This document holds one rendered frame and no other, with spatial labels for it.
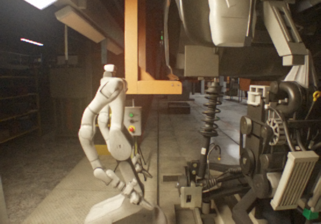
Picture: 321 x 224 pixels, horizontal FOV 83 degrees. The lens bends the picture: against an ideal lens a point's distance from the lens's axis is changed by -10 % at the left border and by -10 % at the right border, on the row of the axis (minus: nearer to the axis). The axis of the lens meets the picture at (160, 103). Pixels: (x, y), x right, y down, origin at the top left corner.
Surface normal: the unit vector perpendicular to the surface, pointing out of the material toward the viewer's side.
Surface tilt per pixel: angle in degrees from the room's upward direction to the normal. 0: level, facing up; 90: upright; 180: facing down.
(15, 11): 90
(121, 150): 90
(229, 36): 101
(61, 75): 90
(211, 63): 90
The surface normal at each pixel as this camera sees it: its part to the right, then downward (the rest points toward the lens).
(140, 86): 0.01, 0.12
